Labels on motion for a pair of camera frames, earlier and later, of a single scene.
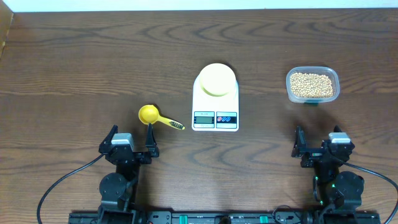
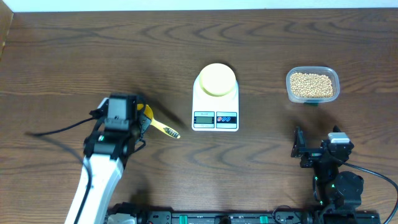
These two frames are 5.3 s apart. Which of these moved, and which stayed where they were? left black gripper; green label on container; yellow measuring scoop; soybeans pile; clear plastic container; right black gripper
Moved: left black gripper; yellow measuring scoop
Stayed: clear plastic container; soybeans pile; right black gripper; green label on container
